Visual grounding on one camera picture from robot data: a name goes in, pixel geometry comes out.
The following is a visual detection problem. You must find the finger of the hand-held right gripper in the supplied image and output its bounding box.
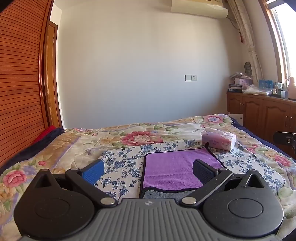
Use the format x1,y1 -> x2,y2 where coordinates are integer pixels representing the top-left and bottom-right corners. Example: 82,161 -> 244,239
274,131 -> 296,160

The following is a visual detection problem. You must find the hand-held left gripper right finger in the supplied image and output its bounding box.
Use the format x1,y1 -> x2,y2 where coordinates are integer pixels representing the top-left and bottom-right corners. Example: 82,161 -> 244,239
180,159 -> 264,207

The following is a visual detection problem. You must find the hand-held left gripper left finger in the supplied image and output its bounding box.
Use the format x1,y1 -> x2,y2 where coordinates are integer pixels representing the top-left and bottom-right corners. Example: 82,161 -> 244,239
35,159 -> 118,207

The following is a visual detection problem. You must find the purple and grey towel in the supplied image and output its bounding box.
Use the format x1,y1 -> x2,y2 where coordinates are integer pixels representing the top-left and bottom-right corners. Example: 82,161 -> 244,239
139,147 -> 227,199

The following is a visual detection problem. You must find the pink tissue box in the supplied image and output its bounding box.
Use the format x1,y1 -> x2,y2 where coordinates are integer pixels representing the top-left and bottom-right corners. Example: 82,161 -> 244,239
202,131 -> 236,152

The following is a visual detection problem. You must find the blue floral white cloth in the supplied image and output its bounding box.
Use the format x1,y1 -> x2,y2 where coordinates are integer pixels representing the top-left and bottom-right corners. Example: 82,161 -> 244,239
93,138 -> 285,202

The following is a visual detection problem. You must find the wooden cabinet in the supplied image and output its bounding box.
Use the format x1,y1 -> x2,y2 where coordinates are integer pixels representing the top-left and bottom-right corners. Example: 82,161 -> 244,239
226,92 -> 296,161

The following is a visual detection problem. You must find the floral blanket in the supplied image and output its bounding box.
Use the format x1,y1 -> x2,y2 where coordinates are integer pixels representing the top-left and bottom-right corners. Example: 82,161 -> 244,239
0,113 -> 296,241

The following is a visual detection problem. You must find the white cardboard box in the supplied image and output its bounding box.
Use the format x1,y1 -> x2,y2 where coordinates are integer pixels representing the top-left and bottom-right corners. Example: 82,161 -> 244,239
228,113 -> 244,126

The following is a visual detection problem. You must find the white plastic jug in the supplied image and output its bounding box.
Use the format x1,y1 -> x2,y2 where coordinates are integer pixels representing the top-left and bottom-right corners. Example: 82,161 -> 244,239
286,76 -> 296,101

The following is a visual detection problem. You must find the clear plastic bag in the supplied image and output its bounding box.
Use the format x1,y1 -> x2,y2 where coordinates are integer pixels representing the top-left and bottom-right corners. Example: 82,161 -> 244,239
243,84 -> 274,95

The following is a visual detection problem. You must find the blue box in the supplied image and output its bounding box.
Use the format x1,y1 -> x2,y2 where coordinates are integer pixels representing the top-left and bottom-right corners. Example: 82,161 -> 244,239
259,80 -> 274,90

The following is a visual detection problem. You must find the red cloth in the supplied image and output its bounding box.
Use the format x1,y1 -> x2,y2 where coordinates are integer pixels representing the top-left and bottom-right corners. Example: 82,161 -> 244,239
33,126 -> 57,143

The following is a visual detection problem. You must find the dark blue cloth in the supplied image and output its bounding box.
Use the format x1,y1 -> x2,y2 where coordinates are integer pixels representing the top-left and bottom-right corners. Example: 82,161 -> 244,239
0,127 -> 68,172

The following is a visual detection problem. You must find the pale purple box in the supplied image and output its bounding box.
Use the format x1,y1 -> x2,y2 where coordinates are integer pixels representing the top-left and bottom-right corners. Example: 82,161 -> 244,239
234,78 -> 253,87

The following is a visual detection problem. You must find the stack of dark books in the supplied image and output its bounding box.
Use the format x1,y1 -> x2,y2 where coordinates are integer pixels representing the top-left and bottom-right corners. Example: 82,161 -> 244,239
228,84 -> 243,94

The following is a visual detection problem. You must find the wooden door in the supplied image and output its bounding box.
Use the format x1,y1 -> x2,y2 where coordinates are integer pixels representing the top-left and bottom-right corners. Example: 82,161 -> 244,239
43,20 -> 63,129

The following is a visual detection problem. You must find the patterned cream curtain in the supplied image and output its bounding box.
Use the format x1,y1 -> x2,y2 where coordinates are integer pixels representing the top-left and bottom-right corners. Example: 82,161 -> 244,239
227,0 -> 264,87

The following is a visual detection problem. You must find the slatted wooden wardrobe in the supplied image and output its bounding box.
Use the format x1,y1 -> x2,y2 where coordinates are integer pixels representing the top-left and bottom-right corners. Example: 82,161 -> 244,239
0,0 -> 55,171

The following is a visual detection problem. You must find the white air conditioner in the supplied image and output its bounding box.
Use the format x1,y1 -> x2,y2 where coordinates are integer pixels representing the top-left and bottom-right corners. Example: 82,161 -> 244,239
170,0 -> 229,19

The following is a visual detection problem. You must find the window with wooden frame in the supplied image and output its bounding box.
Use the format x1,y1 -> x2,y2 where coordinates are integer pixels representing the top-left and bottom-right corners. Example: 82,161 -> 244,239
259,0 -> 296,80

